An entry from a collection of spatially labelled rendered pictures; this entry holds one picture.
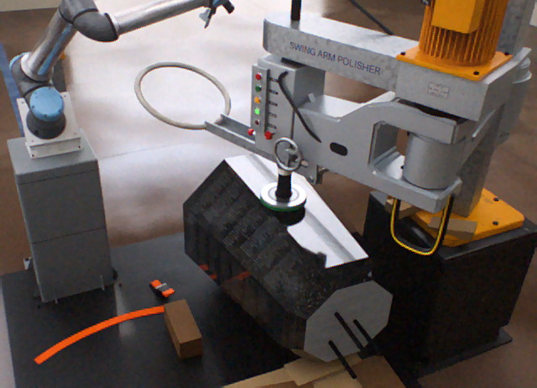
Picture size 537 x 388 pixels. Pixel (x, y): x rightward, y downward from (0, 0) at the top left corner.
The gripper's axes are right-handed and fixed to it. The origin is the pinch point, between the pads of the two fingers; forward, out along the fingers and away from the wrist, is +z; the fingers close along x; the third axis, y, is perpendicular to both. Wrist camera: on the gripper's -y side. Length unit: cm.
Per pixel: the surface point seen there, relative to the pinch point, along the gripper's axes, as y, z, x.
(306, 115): -55, -19, 66
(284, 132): -51, -6, 64
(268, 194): -57, 34, 62
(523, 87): -135, -49, 30
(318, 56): -50, -44, 64
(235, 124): -31, 25, 34
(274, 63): -36, -28, 55
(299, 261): -78, 29, 96
